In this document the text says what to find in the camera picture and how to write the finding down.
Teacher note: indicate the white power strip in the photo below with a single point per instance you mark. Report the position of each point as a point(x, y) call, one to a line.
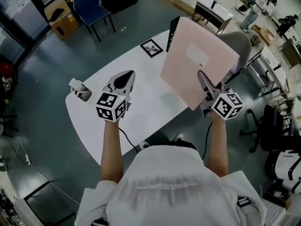
point(28, 159)

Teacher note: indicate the pink paper folder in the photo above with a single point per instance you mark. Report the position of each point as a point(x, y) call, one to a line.
point(183, 74)

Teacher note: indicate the black office chair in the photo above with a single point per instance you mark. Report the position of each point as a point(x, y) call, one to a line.
point(270, 126)

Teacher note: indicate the white paper strip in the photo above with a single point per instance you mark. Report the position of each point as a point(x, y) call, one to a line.
point(74, 83)

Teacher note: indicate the person's right white shoe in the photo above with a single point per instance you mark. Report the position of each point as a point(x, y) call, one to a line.
point(178, 136)

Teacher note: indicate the person's white shirt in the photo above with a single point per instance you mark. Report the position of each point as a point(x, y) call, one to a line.
point(171, 192)

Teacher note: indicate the purple document case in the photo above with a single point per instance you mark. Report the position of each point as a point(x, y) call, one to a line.
point(235, 67)

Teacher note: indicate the black-framed side table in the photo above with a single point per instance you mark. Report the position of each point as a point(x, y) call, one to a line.
point(44, 206)

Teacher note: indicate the black mesh file rack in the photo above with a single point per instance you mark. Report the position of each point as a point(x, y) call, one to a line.
point(171, 35)

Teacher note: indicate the grey chair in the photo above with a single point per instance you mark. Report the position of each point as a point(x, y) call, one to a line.
point(237, 43)

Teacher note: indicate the red bag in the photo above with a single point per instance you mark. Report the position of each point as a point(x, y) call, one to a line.
point(5, 68)

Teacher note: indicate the blue chair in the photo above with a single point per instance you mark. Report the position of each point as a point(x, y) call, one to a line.
point(89, 6)

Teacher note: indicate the person's black trousers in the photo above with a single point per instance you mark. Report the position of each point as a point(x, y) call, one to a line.
point(185, 144)

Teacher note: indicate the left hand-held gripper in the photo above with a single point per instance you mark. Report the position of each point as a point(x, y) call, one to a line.
point(109, 107)

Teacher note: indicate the person's left white shoe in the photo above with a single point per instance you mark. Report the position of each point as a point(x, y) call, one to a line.
point(144, 145)

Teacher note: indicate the white black robot base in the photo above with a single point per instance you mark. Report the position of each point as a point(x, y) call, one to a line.
point(288, 168)

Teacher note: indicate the brown cardboard box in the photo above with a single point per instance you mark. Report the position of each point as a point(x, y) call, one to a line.
point(63, 25)

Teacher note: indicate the person's left forearm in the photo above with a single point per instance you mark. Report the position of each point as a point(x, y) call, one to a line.
point(111, 152)

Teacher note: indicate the person's white shoe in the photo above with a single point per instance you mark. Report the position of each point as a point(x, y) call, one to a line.
point(144, 145)
point(178, 136)

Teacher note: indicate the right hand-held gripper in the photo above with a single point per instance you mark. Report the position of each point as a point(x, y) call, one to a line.
point(227, 105)

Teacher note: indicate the black harness buckle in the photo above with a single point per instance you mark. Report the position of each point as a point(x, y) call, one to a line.
point(243, 201)
point(98, 222)

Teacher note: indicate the white-topped brown cabinet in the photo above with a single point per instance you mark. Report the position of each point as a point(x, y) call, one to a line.
point(211, 8)

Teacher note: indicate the black picture frame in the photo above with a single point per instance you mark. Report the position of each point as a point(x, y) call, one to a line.
point(151, 48)

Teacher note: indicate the person's right forearm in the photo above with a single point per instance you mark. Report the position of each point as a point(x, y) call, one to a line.
point(217, 147)

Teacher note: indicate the white black-framed table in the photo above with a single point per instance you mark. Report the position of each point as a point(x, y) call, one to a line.
point(270, 65)

